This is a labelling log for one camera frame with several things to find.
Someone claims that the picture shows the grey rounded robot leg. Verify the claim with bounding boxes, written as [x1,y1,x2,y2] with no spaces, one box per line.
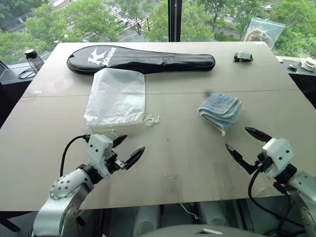
[197,201,229,226]
[132,204,161,237]

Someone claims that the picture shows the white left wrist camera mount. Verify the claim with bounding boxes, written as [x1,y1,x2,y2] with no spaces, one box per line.
[86,134,115,178]

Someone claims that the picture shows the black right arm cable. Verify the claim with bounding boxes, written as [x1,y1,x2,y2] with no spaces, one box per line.
[248,169,306,237]

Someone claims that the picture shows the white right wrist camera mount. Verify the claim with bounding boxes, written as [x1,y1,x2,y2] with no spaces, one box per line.
[261,137,294,179]

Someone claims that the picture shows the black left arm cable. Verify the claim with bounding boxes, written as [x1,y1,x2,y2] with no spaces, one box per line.
[60,134,91,177]

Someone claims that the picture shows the grey rounded robot torso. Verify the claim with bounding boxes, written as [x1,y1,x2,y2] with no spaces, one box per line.
[145,224,269,237]

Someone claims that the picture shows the clear zip plastic bag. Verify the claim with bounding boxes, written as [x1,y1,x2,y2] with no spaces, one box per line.
[243,17,286,50]

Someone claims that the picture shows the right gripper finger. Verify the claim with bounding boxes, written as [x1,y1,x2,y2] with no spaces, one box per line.
[244,126,272,143]
[225,143,255,171]

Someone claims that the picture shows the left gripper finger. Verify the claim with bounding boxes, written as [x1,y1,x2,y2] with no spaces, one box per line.
[124,146,146,170]
[112,134,128,149]

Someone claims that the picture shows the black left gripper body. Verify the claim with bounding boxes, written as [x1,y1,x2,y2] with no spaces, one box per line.
[106,147,126,174]

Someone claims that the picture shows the thin black wire loop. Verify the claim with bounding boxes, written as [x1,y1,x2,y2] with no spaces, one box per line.
[17,61,40,79]

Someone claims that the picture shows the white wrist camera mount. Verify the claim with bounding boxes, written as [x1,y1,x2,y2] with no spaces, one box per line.
[86,134,115,178]
[261,137,294,179]

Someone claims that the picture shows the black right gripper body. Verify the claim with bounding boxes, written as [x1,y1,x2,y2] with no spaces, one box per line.
[247,152,273,175]

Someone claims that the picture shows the white bundled cloth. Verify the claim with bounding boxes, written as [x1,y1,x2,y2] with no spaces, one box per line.
[300,57,316,72]

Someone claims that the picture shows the black racket cover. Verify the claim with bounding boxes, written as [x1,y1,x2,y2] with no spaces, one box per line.
[66,45,216,75]

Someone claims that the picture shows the dark window frame post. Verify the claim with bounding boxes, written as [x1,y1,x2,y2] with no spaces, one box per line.
[167,0,183,42]

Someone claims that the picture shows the blue folded towel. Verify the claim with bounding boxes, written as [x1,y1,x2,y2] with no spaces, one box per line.
[197,92,243,137]

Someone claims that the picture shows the white drawstring bag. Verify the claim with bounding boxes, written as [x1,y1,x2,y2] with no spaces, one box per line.
[83,68,161,136]

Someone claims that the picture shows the small grey adapter with cable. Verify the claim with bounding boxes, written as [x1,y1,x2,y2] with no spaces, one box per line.
[234,51,254,63]

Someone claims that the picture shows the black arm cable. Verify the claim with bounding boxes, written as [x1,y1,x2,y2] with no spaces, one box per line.
[60,134,91,177]
[248,169,306,237]

